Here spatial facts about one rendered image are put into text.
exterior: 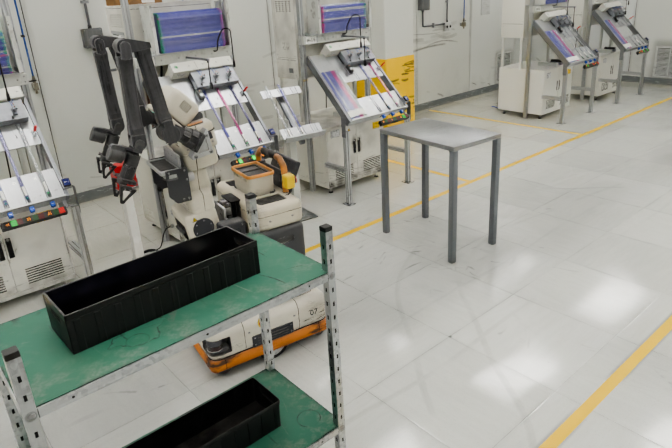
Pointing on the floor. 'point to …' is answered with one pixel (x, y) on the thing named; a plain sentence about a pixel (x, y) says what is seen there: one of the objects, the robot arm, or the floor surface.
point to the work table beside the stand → (449, 133)
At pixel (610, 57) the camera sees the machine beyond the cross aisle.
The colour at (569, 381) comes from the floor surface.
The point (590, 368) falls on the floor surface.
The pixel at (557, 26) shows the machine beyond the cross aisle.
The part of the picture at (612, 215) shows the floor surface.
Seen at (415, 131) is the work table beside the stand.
